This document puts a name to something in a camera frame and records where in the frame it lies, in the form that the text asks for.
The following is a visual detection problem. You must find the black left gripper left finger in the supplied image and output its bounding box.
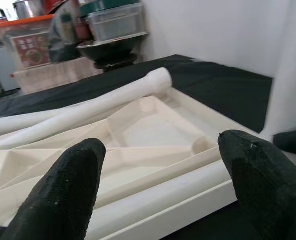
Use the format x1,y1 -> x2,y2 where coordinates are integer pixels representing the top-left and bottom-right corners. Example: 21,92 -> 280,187
0,138 -> 106,240

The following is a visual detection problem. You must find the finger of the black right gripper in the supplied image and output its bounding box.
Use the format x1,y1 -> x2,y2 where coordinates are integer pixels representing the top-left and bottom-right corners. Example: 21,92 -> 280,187
272,126 -> 296,158

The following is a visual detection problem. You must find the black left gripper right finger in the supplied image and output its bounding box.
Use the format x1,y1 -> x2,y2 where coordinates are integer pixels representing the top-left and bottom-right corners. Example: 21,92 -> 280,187
217,129 -> 296,240

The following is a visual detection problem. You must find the white plastic table leg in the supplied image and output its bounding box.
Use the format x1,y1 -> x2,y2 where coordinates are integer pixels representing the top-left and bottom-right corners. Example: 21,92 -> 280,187
259,0 -> 296,141
0,66 -> 173,152
0,83 -> 143,138

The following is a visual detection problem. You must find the black table cloth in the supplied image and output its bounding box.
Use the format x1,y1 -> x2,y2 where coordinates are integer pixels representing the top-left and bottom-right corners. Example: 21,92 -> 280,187
0,54 -> 275,240

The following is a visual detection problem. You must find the white plastic table top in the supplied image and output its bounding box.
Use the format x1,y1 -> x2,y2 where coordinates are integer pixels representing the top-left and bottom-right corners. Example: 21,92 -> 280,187
0,86 -> 263,240

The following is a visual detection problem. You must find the white chest freezer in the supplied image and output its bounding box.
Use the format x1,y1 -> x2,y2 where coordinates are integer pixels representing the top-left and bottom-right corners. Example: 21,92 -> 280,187
0,46 -> 21,92

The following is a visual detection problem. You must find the red printed box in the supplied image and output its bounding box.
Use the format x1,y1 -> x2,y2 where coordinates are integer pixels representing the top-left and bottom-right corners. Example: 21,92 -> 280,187
10,34 -> 52,70

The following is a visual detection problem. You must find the black bowl with steel rim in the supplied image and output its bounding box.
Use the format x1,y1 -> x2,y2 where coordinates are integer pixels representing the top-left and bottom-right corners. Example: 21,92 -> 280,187
76,32 -> 148,63

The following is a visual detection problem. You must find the clear bin with orange lid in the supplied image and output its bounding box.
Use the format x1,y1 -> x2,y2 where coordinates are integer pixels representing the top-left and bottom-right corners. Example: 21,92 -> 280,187
0,13 -> 56,51

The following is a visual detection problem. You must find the clear plastic storage box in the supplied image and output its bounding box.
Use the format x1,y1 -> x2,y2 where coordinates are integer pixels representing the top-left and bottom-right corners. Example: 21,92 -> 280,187
87,2 -> 148,42

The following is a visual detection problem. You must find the steel cooking pot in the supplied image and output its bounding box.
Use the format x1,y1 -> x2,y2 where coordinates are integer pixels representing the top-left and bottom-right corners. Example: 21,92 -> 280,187
14,0 -> 47,20

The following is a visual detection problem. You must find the container with green lid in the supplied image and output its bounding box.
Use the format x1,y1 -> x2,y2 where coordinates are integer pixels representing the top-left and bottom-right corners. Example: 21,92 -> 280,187
79,0 -> 141,16

